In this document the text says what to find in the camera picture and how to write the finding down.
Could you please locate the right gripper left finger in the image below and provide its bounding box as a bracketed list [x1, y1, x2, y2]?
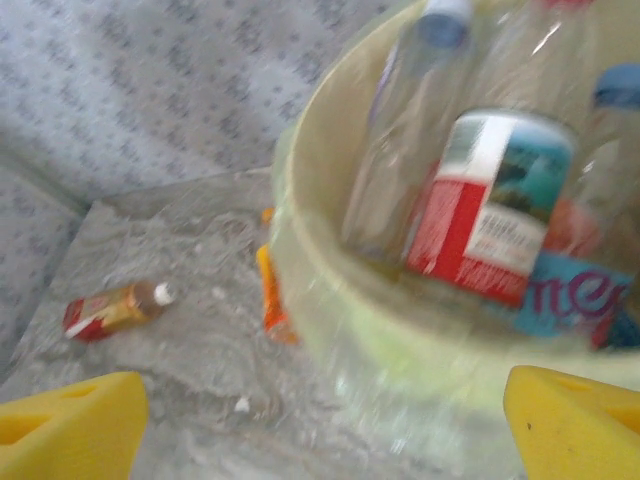
[0, 370, 150, 480]

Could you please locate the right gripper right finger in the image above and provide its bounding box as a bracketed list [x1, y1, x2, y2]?
[502, 364, 640, 480]

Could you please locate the blue cap bottle blue label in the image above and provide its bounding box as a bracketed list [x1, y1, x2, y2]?
[514, 62, 640, 351]

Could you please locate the small orange bottle orange cap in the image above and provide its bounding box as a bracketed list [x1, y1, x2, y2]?
[544, 199, 601, 256]

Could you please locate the clear bottle red label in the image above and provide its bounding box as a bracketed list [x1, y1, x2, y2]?
[404, 0, 599, 309]

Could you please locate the clear bottle purple blue label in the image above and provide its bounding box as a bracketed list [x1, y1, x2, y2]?
[342, 0, 474, 264]

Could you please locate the white plastic bin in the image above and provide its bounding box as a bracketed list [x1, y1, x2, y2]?
[269, 0, 640, 480]

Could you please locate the yellow-green bin liner bag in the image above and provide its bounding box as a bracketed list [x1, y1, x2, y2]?
[269, 0, 640, 401]

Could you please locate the red gold label tea bottle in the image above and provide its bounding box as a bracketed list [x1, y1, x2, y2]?
[62, 280, 177, 344]

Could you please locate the orange juice bottle orange cap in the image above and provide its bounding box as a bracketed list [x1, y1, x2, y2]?
[254, 206, 301, 347]

